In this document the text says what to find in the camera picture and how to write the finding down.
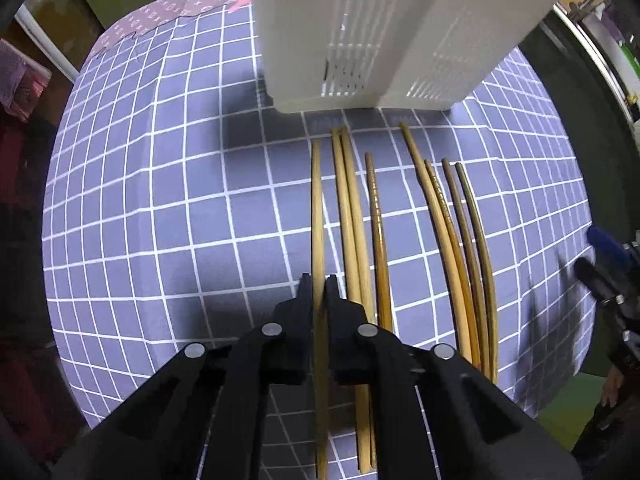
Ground blue checkered tablecloth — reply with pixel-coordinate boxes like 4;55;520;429
42;6;594;426

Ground purple patterned undercloth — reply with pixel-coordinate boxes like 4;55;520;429
88;0;252;58

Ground white plastic utensil holder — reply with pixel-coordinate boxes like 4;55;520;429
252;0;558;113

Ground person's right hand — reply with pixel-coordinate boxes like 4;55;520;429
600;365;625;408

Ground steel kitchen sink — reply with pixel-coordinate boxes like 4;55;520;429
553;0;639;133

